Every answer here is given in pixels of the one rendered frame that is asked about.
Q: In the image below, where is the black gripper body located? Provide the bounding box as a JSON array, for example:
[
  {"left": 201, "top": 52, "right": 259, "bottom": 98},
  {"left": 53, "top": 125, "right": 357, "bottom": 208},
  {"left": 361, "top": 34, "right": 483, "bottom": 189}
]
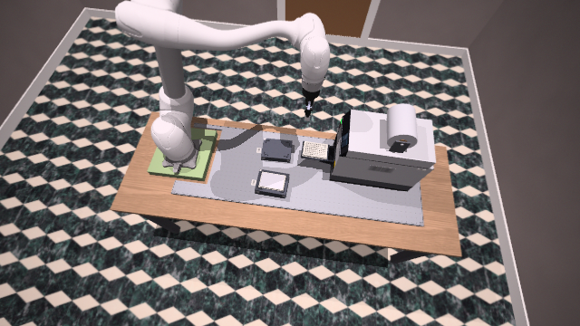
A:
[{"left": 303, "top": 88, "right": 320, "bottom": 105}]

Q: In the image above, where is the white cylinder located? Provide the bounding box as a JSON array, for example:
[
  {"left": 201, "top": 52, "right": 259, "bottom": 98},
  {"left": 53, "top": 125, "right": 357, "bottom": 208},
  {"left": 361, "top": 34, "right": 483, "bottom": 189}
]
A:
[{"left": 387, "top": 103, "right": 418, "bottom": 149}]

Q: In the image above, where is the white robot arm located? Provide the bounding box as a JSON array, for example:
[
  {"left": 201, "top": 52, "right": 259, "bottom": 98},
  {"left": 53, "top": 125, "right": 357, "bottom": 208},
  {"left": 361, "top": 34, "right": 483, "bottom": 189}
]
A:
[{"left": 115, "top": 0, "right": 330, "bottom": 174}]

